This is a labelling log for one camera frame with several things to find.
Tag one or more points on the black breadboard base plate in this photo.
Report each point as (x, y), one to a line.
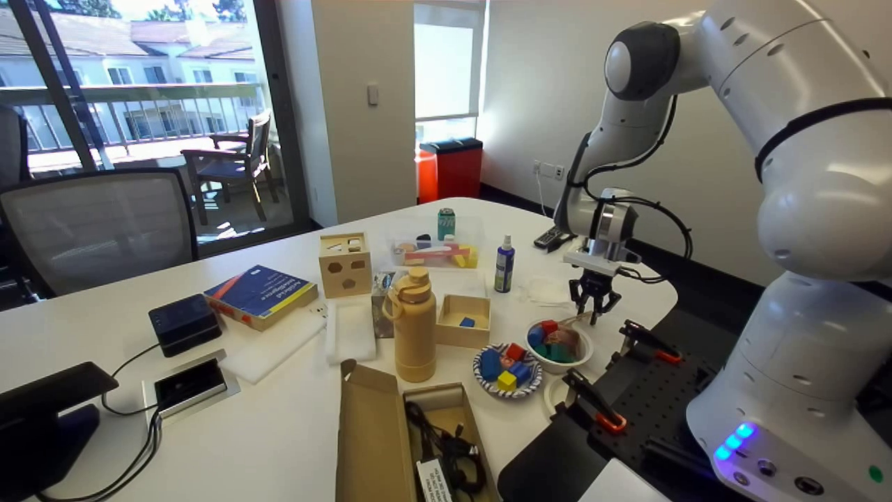
(575, 455)

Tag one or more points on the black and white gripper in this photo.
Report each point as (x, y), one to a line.
(599, 257)

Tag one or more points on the small wooden tray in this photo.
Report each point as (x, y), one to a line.
(464, 321)

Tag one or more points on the black small box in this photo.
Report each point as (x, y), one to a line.
(184, 324)

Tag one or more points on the tan water bottle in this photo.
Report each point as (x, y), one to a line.
(411, 312)

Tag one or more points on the open cardboard box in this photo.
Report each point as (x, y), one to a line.
(378, 444)

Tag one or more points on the patterned plate with blocks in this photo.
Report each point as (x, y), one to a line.
(507, 373)

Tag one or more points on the grey metal tin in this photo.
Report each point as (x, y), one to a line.
(382, 282)

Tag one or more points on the white bowl with blocks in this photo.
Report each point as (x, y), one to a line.
(559, 348)

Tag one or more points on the black tablet stand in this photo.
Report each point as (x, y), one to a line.
(44, 425)

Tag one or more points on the wooden shape sorter box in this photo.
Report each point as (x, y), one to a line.
(343, 266)

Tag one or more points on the grey office chair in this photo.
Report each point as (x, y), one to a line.
(89, 229)

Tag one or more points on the blue and red book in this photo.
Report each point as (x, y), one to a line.
(260, 296)

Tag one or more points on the green soda can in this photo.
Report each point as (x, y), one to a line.
(446, 225)

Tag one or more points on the black orange clamp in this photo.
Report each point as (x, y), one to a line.
(638, 340)
(603, 412)

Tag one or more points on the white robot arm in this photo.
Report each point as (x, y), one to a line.
(810, 90)

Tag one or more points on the blue glue bottle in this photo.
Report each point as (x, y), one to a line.
(502, 274)

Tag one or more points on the red bin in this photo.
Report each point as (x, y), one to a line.
(449, 169)

